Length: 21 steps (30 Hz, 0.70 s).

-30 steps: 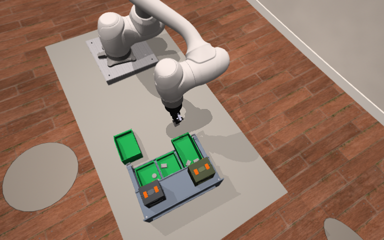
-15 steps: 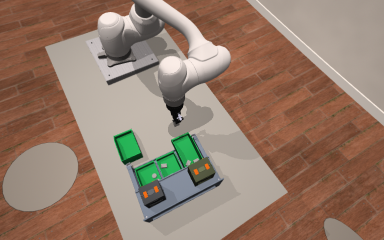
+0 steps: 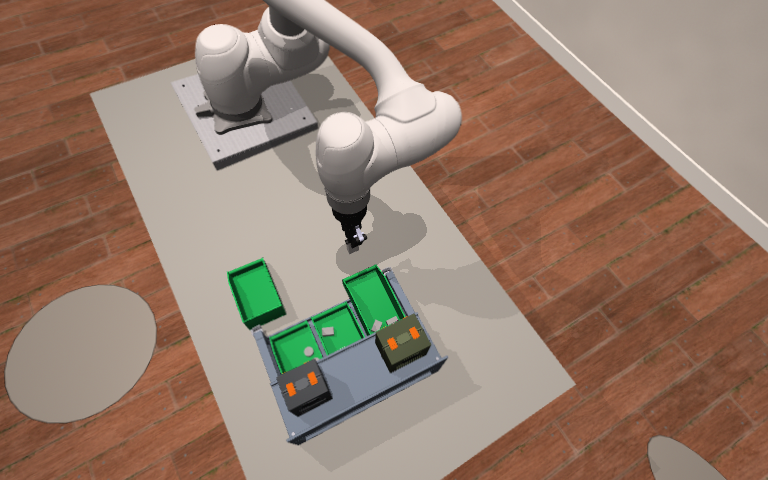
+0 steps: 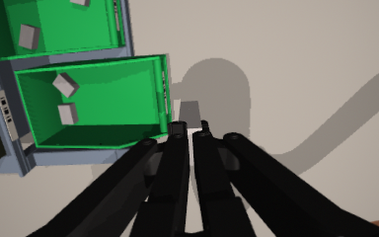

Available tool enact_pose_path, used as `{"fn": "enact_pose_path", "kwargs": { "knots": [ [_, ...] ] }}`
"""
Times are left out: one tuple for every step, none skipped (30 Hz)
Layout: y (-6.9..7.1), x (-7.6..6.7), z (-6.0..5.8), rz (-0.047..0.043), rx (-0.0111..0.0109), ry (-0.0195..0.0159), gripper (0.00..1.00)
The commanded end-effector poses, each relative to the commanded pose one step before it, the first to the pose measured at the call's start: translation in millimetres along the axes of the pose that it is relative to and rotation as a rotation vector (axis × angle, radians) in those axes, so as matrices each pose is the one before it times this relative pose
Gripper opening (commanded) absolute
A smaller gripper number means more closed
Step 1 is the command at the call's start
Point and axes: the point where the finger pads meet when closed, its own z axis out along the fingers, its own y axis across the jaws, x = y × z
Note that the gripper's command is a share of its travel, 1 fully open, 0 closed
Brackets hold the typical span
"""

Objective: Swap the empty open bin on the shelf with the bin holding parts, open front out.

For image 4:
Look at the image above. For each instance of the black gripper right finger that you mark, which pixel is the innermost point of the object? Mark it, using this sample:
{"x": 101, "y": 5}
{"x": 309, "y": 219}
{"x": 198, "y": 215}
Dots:
{"x": 286, "y": 204}

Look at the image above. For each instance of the dark green tool case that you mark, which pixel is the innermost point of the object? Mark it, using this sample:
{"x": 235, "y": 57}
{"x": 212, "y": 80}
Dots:
{"x": 2, "y": 149}

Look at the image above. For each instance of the green open-front bin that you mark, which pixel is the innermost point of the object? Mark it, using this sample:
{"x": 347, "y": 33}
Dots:
{"x": 116, "y": 102}
{"x": 63, "y": 26}

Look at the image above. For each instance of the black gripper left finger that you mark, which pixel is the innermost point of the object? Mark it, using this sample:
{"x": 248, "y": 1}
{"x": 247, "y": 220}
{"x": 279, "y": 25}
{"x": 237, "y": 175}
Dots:
{"x": 106, "y": 207}

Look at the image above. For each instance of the grey metal shelf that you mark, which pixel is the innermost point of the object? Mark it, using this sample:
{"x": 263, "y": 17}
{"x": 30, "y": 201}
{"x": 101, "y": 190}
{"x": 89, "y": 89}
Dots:
{"x": 15, "y": 124}

